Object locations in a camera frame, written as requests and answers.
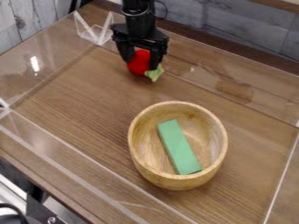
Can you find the green rectangular block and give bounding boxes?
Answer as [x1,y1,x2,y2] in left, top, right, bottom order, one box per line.
[156,120,202,175]

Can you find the wooden bowl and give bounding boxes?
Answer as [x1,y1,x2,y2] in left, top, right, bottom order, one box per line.
[127,101,230,191]

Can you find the red plush strawberry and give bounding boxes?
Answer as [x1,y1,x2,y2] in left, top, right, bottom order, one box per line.
[126,49,164,82]

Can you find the clear acrylic enclosure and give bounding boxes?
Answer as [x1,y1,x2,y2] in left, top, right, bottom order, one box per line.
[0,16,299,224]

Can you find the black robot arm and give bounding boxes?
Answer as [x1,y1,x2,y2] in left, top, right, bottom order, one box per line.
[110,0,170,70]

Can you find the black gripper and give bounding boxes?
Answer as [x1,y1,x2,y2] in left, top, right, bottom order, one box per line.
[110,24,170,70]

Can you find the black metal bracket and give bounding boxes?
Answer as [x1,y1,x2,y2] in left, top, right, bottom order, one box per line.
[26,196,60,224]

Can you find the black cable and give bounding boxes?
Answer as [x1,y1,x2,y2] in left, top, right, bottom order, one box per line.
[0,202,31,224]

